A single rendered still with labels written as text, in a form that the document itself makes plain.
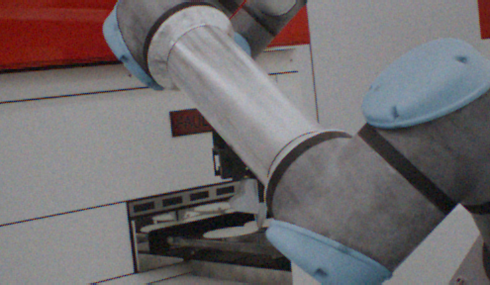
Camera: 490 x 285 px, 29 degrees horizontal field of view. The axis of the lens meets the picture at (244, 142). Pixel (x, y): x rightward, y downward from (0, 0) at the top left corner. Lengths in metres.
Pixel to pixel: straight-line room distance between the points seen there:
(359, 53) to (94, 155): 2.73
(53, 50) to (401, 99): 0.84
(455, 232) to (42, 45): 0.72
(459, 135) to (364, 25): 3.48
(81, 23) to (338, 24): 2.68
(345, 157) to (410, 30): 3.69
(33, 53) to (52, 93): 0.10
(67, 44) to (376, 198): 0.85
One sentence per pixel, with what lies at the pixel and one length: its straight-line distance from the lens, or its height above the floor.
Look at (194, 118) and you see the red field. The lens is 1.80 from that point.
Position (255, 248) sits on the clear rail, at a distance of 1.53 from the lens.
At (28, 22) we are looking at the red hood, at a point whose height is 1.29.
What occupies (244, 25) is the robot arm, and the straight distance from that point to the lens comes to 1.56.
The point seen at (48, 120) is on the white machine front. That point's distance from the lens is 1.64.
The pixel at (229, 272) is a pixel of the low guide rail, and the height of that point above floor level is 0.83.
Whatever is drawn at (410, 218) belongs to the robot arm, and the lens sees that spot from 0.88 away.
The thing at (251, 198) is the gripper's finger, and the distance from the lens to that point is 1.69.
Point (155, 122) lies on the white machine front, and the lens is 1.75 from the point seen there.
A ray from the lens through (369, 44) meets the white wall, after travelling 4.35.
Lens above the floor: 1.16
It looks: 4 degrees down
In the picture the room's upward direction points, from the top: 6 degrees counter-clockwise
